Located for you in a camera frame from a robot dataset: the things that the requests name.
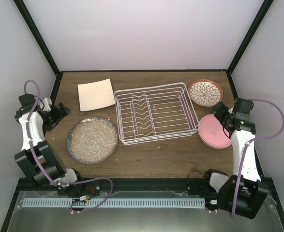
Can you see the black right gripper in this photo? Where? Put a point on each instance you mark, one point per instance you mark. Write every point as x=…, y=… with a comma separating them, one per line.
x=219, y=113

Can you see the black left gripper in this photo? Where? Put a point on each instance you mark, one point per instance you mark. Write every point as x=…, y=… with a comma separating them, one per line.
x=59, y=116

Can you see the pink round plate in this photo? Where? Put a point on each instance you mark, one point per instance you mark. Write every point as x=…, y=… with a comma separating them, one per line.
x=209, y=124

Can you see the floral plate with orange rim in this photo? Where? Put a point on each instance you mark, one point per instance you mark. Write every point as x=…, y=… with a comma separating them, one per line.
x=205, y=92

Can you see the dark speckled round plate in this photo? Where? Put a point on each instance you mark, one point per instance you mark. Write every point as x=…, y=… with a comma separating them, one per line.
x=92, y=140

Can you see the cream square plate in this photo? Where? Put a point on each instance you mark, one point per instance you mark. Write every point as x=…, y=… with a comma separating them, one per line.
x=95, y=95

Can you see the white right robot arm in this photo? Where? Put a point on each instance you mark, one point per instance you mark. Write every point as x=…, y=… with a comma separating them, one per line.
x=242, y=193

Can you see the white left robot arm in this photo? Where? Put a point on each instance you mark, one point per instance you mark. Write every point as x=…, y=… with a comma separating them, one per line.
x=37, y=159

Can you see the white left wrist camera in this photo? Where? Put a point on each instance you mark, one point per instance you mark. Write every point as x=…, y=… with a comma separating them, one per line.
x=47, y=103

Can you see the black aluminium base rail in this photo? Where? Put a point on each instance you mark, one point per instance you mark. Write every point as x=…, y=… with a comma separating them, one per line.
x=193, y=186

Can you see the white slotted cable duct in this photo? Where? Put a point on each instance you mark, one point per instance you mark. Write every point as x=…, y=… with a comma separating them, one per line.
x=114, y=203

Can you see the white wire dish rack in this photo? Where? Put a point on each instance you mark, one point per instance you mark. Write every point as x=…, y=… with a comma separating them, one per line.
x=156, y=113

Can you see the black left frame post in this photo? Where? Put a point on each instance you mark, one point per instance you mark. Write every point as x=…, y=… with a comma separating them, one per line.
x=37, y=35

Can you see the black frame post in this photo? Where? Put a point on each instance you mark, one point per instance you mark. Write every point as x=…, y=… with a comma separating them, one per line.
x=265, y=6
x=37, y=35

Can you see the black right frame post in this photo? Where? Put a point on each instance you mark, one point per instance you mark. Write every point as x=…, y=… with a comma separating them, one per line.
x=265, y=6

